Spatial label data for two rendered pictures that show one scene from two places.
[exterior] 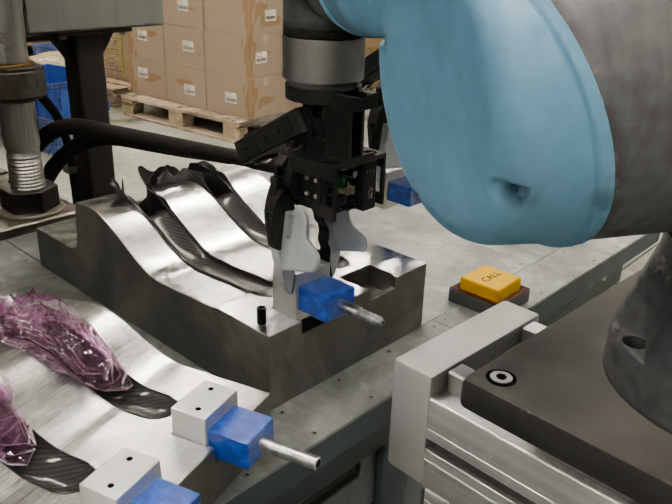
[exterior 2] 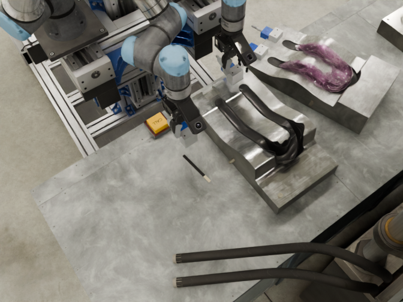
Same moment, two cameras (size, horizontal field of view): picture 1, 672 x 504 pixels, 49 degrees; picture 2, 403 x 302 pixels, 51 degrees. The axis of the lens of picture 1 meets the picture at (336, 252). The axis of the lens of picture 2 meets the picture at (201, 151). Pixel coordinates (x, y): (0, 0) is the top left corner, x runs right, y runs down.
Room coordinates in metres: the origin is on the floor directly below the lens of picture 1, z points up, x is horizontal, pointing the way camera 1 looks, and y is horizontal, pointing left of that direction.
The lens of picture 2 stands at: (1.68, 0.15, 2.11)
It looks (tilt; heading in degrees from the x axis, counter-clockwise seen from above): 61 degrees down; 195
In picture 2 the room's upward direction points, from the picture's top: 4 degrees counter-clockwise
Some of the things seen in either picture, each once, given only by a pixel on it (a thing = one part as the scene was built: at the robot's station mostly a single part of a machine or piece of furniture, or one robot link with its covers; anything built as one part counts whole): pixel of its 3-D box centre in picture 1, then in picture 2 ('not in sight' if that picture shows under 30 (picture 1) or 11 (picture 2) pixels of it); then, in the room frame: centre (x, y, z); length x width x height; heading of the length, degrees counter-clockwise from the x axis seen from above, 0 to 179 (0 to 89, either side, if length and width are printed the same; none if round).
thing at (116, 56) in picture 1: (130, 50); not in sight; (6.05, 1.70, 0.34); 0.63 x 0.45 x 0.40; 49
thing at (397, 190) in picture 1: (413, 192); (180, 127); (0.97, -0.11, 0.93); 0.13 x 0.05 x 0.05; 47
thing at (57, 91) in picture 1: (51, 91); not in sight; (4.47, 1.76, 0.32); 0.60 x 0.41 x 0.22; 55
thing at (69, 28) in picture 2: not in sight; (61, 14); (0.69, -0.58, 1.09); 0.15 x 0.15 x 0.10
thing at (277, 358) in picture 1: (216, 248); (260, 132); (0.90, 0.16, 0.87); 0.50 x 0.26 x 0.14; 47
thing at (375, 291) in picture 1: (368, 290); (210, 95); (0.78, -0.04, 0.87); 0.05 x 0.05 x 0.04; 47
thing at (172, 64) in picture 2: not in sight; (174, 67); (0.98, -0.09, 1.25); 0.09 x 0.08 x 0.11; 73
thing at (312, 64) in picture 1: (326, 60); (232, 20); (0.69, 0.01, 1.15); 0.08 x 0.08 x 0.05
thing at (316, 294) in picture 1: (333, 301); (226, 66); (0.67, 0.00, 0.91); 0.13 x 0.05 x 0.05; 47
